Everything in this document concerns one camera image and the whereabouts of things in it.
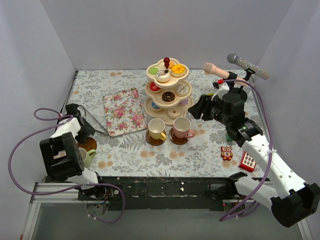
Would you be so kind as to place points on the green round biscuit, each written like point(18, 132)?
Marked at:
point(153, 70)

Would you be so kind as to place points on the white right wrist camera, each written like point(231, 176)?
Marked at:
point(222, 89)

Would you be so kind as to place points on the floral serving tray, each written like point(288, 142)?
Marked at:
point(124, 112)

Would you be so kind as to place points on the black microphone stand front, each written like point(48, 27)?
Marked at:
point(231, 76)

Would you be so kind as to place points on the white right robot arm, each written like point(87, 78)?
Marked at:
point(290, 199)

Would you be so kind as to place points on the cream three-tier dessert stand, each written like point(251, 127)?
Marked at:
point(168, 86)

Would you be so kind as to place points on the white donut chocolate stripes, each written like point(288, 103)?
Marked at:
point(182, 89)

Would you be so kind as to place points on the metal serving tongs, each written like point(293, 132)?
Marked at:
point(104, 130)

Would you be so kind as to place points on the red owl toy figure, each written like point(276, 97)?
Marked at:
point(226, 153)

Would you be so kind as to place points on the blue glazed donut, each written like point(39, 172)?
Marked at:
point(155, 107)

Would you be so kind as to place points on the brown wooden coaster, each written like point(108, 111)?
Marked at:
point(155, 142)
point(88, 144)
point(174, 139)

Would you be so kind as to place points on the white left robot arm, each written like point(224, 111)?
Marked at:
point(62, 158)

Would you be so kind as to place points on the red toy window block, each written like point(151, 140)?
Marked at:
point(247, 163)

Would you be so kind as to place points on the chocolate sprinkled donut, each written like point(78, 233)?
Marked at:
point(168, 96)

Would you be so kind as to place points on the white donut with chocolate square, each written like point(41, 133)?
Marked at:
point(163, 76)

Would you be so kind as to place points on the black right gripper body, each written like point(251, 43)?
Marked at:
point(203, 108)

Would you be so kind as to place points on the yellow cup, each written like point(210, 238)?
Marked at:
point(156, 128)

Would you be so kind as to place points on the black microphone stand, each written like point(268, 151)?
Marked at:
point(239, 90)
point(231, 76)

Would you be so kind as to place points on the black microphone stand rear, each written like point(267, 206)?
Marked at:
point(239, 90)

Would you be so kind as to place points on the pink microphone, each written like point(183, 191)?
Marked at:
point(212, 69)

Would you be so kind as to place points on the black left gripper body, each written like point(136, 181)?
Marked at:
point(85, 128)

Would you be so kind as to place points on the orange round biscuit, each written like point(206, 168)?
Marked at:
point(171, 64)

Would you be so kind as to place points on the floral tablecloth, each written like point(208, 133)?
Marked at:
point(130, 155)

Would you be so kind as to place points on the green cup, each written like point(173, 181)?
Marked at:
point(87, 156)

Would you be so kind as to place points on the silver glitter microphone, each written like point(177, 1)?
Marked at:
point(233, 58)

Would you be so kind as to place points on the red glazed donut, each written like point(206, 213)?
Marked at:
point(154, 88)

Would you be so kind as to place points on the purple sprinkled donut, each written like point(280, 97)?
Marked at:
point(184, 102)

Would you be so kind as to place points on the green toy brick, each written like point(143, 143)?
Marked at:
point(228, 138)

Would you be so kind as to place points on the pink cup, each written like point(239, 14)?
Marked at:
point(182, 128)

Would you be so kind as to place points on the yellow glazed donut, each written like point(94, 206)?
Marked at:
point(178, 70)

